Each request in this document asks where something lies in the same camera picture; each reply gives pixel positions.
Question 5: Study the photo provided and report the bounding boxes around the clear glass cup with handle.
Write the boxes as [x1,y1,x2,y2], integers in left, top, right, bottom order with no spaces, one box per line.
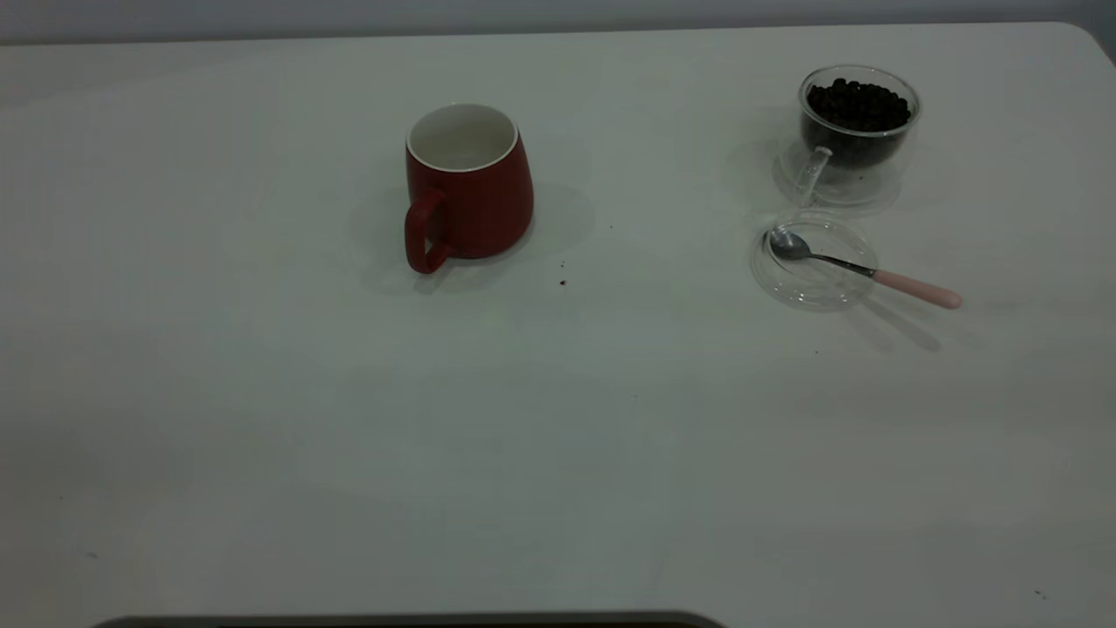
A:
[792,64,922,208]

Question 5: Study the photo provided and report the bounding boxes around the small clear glass dish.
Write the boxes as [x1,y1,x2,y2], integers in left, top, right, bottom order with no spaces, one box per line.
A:
[750,212,879,312]

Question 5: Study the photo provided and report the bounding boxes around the metal spoon with pink handle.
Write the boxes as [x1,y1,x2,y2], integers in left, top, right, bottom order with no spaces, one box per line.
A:
[766,229,964,311]

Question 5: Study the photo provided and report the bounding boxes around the clear glass saucer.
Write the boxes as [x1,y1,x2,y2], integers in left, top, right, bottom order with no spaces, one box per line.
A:
[772,138,904,211]

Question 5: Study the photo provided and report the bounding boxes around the red ceramic mug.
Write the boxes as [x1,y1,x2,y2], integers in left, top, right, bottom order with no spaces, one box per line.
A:
[403,103,535,276]

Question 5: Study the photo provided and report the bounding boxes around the dark coffee beans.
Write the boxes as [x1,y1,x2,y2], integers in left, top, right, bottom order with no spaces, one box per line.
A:
[804,78,914,167]

